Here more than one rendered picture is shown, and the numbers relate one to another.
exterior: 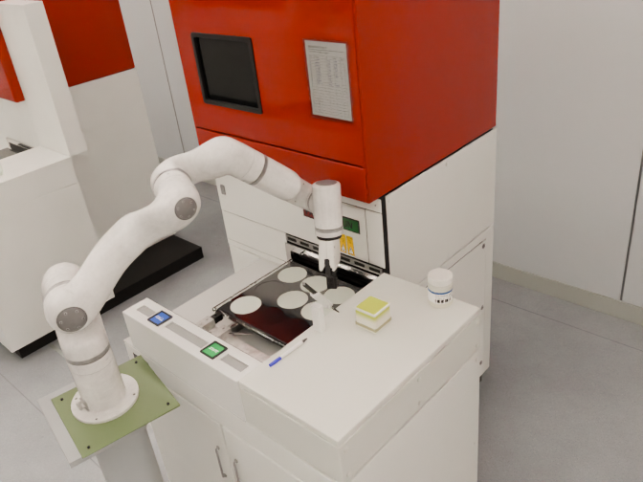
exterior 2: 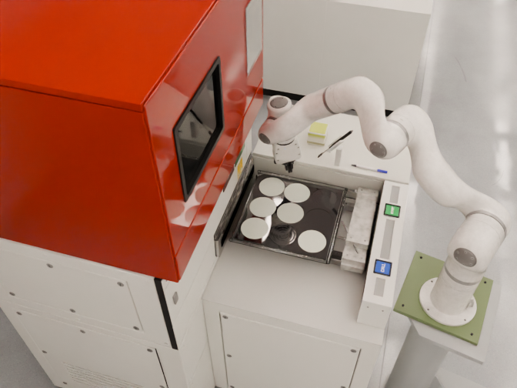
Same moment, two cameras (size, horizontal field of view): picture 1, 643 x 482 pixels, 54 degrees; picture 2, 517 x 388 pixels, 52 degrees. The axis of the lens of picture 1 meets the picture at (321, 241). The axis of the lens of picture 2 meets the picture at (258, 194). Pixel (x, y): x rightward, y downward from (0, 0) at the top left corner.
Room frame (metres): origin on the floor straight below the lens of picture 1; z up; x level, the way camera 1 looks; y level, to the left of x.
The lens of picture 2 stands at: (2.44, 1.20, 2.42)
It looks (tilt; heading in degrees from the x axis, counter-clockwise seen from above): 47 degrees down; 241
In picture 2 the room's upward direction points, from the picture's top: straight up
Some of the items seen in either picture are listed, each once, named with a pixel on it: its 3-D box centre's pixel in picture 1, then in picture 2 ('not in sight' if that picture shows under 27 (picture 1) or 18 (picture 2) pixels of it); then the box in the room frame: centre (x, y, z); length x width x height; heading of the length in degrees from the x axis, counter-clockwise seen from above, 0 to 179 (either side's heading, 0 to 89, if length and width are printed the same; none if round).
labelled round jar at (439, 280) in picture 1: (440, 288); not in sight; (1.50, -0.32, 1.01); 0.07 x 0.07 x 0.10
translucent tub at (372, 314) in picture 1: (372, 315); (318, 134); (1.43, -0.12, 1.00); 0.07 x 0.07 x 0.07; 45
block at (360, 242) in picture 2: (217, 336); (357, 241); (1.56, 0.35, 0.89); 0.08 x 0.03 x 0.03; 134
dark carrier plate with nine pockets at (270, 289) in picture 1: (292, 299); (290, 213); (1.70, 0.12, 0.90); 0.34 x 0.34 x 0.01; 44
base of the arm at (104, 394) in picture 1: (97, 375); (455, 285); (1.41, 0.67, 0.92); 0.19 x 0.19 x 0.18
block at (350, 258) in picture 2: (201, 326); (353, 259); (1.62, 0.40, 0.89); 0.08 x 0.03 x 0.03; 134
